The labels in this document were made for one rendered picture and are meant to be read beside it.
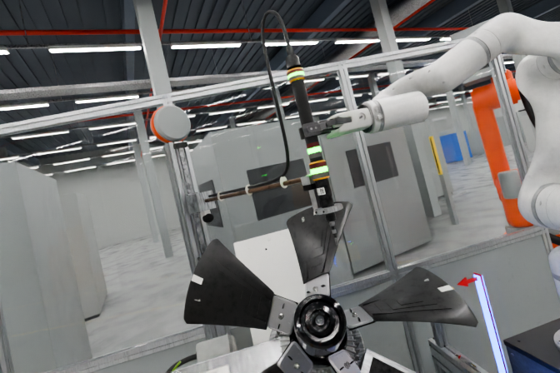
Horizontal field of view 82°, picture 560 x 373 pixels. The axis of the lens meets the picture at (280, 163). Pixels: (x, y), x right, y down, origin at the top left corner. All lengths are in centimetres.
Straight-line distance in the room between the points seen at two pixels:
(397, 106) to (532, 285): 150
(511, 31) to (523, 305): 147
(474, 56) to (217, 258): 85
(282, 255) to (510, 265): 127
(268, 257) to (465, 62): 85
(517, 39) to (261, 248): 98
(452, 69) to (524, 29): 21
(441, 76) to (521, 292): 144
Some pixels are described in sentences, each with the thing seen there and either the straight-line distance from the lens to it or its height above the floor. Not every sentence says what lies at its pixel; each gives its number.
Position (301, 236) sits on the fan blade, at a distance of 100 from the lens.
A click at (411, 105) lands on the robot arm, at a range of 89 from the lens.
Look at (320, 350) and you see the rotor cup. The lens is 80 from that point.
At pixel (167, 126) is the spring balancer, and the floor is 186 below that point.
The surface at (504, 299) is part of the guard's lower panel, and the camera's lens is 208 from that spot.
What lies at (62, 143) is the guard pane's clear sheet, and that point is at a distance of 169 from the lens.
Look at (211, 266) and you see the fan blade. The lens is 92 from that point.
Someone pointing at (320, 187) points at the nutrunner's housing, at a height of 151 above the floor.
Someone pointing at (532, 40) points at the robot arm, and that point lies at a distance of 107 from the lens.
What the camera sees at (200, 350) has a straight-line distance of 103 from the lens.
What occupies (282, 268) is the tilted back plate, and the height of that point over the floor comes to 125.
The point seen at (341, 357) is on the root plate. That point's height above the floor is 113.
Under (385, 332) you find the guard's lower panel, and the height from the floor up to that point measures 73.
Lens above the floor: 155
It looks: 3 degrees up
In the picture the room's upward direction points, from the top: 13 degrees counter-clockwise
